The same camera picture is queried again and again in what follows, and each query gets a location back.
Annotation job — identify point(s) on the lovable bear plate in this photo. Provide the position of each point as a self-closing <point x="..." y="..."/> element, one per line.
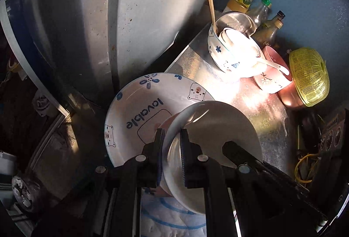
<point x="141" y="107"/>

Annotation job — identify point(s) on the pink floral bowl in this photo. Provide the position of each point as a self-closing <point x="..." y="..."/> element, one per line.
<point x="273" y="80"/>

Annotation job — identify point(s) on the green label bottle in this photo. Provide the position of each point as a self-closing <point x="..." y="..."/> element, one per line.
<point x="241" y="6"/>

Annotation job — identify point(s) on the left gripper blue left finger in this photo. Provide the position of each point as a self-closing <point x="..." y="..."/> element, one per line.
<point x="158" y="147"/>

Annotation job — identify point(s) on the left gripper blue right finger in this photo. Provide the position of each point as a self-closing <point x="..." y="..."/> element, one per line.
<point x="189" y="153"/>

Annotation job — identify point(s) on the grey refrigerator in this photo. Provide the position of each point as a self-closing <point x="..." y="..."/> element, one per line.
<point x="79" y="53"/>

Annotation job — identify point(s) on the steel bowl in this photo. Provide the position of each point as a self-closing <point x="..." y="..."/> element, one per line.
<point x="238" y="21"/>

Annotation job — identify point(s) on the wooden chopsticks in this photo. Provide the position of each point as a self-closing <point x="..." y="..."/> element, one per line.
<point x="212" y="13"/>

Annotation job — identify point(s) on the white bear pattern bowl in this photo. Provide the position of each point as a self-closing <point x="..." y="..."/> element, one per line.
<point x="227" y="63"/>

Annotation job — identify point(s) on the copper metal basin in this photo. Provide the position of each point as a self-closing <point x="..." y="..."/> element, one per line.
<point x="290" y="98"/>

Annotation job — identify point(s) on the white ceramic spoon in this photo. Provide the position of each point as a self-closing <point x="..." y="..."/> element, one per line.
<point x="274" y="65"/>

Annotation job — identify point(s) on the black cap sauce bottle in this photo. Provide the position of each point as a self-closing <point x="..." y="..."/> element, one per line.
<point x="272" y="21"/>

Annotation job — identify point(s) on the red bowl front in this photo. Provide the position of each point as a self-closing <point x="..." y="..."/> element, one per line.
<point x="209" y="124"/>

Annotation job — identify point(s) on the yellow mesh food cover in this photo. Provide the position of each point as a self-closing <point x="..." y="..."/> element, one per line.
<point x="310" y="75"/>

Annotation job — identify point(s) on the green cap oil bottle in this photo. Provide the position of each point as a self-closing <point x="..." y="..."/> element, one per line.
<point x="260" y="13"/>

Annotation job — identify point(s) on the gold cap oil bottle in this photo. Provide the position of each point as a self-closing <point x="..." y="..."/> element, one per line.
<point x="267" y="36"/>

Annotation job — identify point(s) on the small white inner bowl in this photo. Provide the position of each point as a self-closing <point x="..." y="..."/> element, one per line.
<point x="244" y="49"/>

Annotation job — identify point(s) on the red bowl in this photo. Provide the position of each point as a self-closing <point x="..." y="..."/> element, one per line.
<point x="162" y="190"/>
<point x="209" y="124"/>

